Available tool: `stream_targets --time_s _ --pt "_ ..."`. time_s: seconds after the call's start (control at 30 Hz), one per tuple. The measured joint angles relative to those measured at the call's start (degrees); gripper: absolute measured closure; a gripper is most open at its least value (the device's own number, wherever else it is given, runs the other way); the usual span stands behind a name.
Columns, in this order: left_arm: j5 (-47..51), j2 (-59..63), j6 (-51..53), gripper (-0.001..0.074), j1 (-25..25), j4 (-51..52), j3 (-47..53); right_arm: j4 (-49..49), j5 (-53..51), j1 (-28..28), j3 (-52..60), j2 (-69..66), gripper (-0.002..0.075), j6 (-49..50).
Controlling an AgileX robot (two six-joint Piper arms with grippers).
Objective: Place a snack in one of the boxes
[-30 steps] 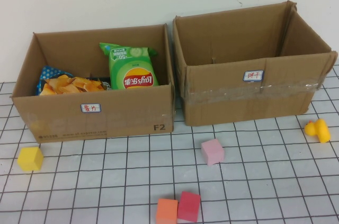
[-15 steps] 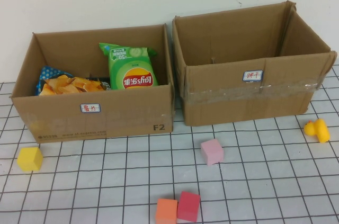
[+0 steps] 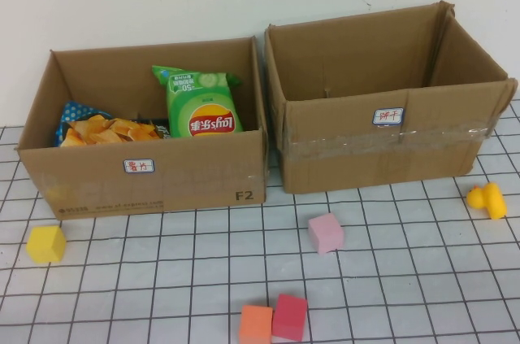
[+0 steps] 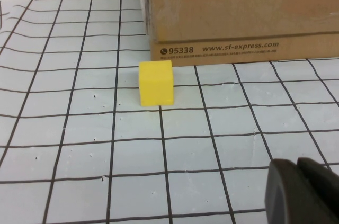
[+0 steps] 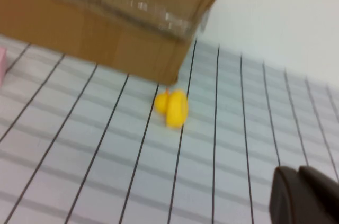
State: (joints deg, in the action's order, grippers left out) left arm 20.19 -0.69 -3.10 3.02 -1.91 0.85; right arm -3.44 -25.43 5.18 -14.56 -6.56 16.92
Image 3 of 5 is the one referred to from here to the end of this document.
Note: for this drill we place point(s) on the white label on F2 box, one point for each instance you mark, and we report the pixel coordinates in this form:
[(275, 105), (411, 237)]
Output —
[(139, 166)]

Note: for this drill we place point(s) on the white label on taped box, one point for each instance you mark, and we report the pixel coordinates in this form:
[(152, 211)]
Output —
[(388, 116)]

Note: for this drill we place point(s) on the green Lay's chip bag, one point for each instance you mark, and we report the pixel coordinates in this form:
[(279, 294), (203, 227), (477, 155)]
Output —
[(202, 112)]

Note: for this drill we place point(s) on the blue polka dot chip bag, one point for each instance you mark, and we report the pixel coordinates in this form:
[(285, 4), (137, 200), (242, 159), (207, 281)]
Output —
[(101, 130)]

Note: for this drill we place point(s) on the pink foam cube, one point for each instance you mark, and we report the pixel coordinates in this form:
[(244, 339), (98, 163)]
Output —
[(325, 233)]

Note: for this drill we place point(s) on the yellow rubber duck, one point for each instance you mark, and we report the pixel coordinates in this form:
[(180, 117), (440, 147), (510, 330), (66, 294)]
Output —
[(488, 201)]

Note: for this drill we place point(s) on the yellow foam cube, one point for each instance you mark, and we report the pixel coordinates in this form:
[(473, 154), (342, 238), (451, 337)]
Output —
[(45, 244)]

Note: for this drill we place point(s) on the cardboard box with F2 print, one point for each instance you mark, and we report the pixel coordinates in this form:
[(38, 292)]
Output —
[(203, 173)]

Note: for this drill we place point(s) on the orange foam cube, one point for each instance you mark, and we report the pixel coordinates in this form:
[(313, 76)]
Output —
[(255, 323)]

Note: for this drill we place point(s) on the cardboard box with clear tape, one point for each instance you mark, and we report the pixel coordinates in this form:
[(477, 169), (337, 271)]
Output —
[(345, 165)]

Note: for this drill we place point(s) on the red foam cube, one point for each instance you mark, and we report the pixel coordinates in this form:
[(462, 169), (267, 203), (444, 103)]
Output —
[(289, 317)]

